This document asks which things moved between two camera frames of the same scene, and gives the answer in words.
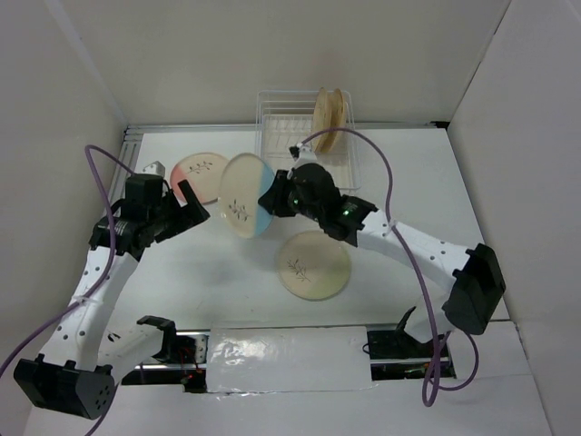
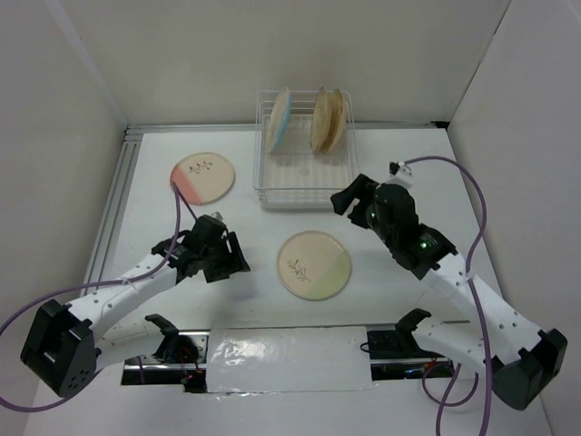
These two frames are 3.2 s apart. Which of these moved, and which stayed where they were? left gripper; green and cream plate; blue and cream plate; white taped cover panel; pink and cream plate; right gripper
Moved: right gripper; left gripper; blue and cream plate
Stayed: green and cream plate; white taped cover panel; pink and cream plate
